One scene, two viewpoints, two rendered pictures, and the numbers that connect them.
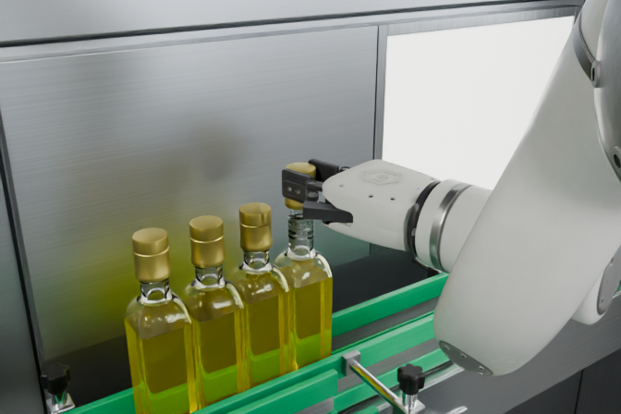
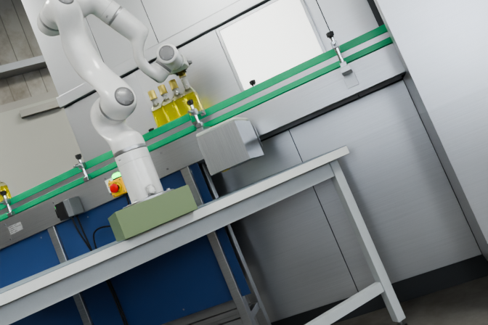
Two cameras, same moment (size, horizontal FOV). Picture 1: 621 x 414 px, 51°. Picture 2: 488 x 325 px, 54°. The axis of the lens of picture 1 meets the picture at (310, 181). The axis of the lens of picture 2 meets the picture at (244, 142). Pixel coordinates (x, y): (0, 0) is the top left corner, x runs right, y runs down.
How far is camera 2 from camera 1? 201 cm
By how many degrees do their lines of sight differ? 54
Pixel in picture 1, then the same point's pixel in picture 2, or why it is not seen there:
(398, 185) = not seen: hidden behind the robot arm
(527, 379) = (282, 114)
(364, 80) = (216, 45)
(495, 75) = (268, 24)
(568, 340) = (299, 98)
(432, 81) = (241, 36)
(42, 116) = (144, 79)
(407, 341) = (221, 105)
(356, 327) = not seen: hidden behind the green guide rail
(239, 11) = (177, 43)
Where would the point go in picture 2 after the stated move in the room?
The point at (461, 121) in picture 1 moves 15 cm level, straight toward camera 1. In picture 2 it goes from (260, 43) to (233, 50)
